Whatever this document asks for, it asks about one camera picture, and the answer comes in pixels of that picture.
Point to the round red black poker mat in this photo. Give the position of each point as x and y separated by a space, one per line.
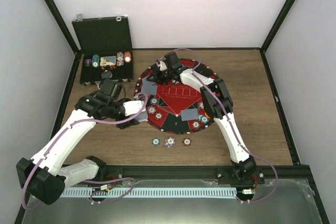
172 98

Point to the card deck in case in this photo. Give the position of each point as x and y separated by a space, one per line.
107 61

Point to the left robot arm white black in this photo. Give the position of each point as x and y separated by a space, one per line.
44 177

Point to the green poker chip stack table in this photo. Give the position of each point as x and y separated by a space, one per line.
156 141

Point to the light blue slotted cable duct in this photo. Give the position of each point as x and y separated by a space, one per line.
209 192

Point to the orange chips in case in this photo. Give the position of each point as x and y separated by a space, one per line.
127 57

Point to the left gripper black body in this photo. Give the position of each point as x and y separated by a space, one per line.
123 125

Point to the blue card seat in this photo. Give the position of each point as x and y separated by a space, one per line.
149 88
189 114

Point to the blue white chips in case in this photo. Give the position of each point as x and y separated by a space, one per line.
120 59

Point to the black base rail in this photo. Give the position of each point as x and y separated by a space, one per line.
223 174

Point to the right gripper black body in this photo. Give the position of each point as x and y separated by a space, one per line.
164 77

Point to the metal sheet front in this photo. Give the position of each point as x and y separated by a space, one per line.
275 201

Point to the blue card bottom seat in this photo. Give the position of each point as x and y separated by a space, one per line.
189 114

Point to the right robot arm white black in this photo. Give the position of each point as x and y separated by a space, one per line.
218 105

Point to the brown poker chip stack table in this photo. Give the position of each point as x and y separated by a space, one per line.
186 142

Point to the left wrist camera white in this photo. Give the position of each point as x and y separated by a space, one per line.
133 107

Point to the black aluminium frame post left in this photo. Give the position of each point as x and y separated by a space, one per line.
61 24

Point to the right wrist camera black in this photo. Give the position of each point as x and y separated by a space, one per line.
172 61

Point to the black aluminium frame post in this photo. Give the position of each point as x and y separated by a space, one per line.
288 4
61 24

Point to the clear dealer button in case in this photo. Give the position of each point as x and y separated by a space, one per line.
106 74

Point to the black aluminium frame post right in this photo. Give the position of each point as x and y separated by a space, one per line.
288 4

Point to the black poker case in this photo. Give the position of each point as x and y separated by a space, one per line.
104 37

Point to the purple chip stack in case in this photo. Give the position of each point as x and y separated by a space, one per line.
87 63

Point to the green chip stack in case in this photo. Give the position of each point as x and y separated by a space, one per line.
95 61

